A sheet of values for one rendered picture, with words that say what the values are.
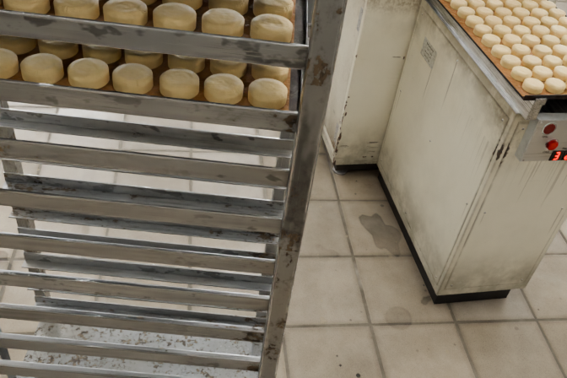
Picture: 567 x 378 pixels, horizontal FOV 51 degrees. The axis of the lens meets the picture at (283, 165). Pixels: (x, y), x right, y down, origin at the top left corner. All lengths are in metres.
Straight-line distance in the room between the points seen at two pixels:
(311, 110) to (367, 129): 1.75
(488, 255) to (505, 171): 0.37
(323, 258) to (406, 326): 0.38
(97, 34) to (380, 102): 1.76
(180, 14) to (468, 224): 1.35
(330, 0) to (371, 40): 1.59
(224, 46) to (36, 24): 0.21
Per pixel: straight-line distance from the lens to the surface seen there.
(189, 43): 0.68
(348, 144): 2.45
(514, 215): 1.95
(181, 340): 1.81
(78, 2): 0.75
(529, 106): 1.63
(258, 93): 0.76
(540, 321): 2.34
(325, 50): 0.64
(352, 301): 2.14
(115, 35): 0.70
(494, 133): 1.74
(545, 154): 1.76
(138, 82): 0.77
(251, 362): 1.12
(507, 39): 1.82
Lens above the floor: 1.66
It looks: 40 degrees down
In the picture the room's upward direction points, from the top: 8 degrees clockwise
